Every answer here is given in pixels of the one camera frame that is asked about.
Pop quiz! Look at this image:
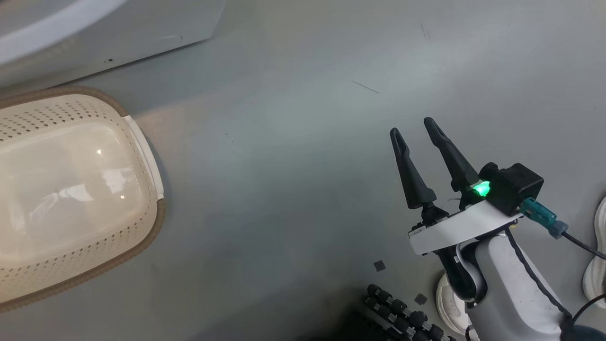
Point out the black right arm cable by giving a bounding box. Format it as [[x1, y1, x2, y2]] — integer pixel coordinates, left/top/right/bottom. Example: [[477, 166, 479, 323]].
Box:
[[506, 228, 576, 327]]

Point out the white ribbed sneaker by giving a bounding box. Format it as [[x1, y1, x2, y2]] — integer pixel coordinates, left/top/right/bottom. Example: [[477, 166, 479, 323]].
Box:
[[436, 272, 476, 336], [581, 197, 606, 309]]

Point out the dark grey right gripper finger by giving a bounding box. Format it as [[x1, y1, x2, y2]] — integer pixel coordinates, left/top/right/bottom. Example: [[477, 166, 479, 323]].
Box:
[[390, 127, 437, 210], [423, 117, 480, 192]]

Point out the cream perforated plastic laundry basket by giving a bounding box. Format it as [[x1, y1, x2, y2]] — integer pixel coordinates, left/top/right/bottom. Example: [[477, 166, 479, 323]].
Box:
[[0, 86, 166, 313]]

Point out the white front-load washing machine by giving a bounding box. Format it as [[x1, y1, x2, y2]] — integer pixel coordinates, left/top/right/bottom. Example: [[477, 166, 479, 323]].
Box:
[[0, 0, 227, 90]]

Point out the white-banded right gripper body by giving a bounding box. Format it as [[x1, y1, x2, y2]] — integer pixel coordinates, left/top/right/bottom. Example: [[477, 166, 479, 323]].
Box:
[[409, 200, 524, 257]]

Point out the teal right camera cable connector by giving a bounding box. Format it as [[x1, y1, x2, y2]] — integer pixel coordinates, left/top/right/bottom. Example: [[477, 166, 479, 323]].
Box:
[[519, 197, 606, 260]]

